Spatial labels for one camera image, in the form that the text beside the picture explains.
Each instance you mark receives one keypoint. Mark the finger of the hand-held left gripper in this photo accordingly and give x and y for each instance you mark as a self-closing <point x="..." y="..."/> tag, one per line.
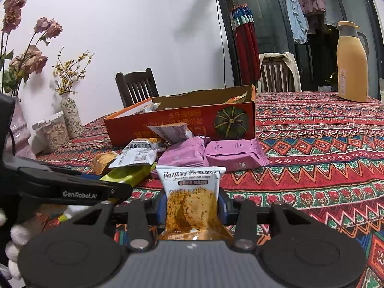
<point x="121" y="190"/>

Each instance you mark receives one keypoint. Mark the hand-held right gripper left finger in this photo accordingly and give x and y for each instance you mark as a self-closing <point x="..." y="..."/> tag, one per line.
<point x="139" y="216"/>

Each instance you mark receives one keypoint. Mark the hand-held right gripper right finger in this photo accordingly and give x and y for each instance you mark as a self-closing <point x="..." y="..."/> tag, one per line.
<point x="229" y="214"/>

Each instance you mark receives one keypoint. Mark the yellow-green snack packet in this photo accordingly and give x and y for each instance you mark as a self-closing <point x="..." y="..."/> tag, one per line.
<point x="127" y="175"/>

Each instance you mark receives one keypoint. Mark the white oat crisp packet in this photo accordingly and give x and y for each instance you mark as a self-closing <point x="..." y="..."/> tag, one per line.
<point x="192" y="201"/>

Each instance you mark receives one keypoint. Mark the orange cardboard box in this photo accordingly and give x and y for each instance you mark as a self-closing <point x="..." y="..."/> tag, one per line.
<point x="195" y="123"/>

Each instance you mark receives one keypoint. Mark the person's left hand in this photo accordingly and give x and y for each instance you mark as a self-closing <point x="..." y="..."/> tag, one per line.
<point x="19" y="234"/>

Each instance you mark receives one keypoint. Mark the clear orange cookie packet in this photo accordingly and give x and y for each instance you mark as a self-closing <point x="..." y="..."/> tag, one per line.
<point x="103" y="160"/>

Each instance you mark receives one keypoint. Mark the white orange snack packet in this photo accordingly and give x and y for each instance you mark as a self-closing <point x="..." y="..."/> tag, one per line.
<point x="142" y="143"/>
<point x="135" y="157"/>

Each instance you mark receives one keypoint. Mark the purple snack packet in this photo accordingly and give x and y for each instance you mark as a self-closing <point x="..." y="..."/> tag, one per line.
<point x="183" y="156"/>
<point x="234" y="156"/>

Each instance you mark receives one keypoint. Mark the pink vase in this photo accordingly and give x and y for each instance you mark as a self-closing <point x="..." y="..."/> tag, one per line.
<point x="21" y="132"/>

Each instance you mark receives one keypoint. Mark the clear seed container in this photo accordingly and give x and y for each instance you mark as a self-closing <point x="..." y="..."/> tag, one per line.
<point x="52" y="133"/>

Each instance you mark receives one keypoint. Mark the white lilac crimped packet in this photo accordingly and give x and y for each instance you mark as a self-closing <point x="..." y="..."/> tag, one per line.
<point x="169" y="132"/>

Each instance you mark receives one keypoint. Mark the speckled ceramic vase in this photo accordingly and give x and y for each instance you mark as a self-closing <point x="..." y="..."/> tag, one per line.
<point x="72" y="117"/>

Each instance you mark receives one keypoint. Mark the dark wooden chair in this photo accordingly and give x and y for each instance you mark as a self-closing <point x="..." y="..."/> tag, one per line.
<point x="136" y="88"/>

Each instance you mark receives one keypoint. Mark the red patterned tablecloth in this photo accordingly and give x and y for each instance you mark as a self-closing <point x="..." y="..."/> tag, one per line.
<point x="315" y="156"/>

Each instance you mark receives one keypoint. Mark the yellow flower sprigs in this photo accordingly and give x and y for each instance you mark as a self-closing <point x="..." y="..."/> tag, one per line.
<point x="69" y="72"/>

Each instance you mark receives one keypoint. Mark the pink artificial flowers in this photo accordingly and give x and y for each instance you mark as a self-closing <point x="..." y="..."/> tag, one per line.
<point x="30" y="61"/>

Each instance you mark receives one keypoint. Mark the brown slatted wooden chair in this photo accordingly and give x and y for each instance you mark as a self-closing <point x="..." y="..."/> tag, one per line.
<point x="274" y="76"/>

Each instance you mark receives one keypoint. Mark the small white plastic container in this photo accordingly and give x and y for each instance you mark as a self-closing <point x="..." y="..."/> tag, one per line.
<point x="324" y="88"/>

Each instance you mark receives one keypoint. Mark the chair with draped cloth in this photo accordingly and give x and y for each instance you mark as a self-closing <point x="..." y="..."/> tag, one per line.
<point x="294" y="69"/>

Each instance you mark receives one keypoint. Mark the red blue tasselled hanging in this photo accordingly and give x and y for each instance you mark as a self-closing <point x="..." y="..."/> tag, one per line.
<point x="246" y="45"/>

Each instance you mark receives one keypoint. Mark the dark framed glass door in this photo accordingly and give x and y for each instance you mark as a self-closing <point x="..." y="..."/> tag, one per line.
<point x="228" y="36"/>

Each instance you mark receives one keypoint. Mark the yellow thermos jug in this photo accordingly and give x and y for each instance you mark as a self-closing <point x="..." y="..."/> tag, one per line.
<point x="351" y="66"/>

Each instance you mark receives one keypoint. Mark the light blue hanging garment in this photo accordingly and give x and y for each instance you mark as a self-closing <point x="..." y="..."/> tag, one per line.
<point x="295" y="18"/>

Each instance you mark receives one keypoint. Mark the white hanging garment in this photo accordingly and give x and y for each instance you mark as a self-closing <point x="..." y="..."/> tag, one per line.
<point x="334" y="15"/>

